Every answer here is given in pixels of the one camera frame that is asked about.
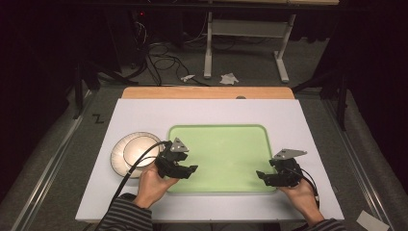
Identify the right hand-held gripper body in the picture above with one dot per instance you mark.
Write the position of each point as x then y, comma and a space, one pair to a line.
286, 170

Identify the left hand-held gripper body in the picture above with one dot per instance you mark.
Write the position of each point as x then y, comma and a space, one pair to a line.
169, 160

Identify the person's left hand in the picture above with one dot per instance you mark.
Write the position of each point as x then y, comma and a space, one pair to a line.
152, 187

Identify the person's right hand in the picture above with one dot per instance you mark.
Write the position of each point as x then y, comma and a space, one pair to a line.
304, 199

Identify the green tray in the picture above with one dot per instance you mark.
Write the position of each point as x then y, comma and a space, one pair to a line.
224, 154

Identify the white bowl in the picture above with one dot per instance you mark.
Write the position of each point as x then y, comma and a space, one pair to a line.
128, 154

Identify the white table board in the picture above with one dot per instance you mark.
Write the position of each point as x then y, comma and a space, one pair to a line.
144, 112

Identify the wooden table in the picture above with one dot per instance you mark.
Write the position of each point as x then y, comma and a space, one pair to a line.
192, 92

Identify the small white scrap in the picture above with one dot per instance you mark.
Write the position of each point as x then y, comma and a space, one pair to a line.
187, 77

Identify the black stand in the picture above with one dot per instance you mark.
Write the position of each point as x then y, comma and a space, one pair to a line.
84, 83
340, 93

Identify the crumpled white paper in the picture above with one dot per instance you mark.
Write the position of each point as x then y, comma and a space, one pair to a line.
229, 79

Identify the white paper sheet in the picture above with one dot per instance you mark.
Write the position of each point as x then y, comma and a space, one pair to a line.
372, 221

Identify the metal floor rail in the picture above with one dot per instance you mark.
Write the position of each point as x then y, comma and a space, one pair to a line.
356, 157
48, 170

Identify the white metal desk frame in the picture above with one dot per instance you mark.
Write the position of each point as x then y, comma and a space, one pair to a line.
250, 28

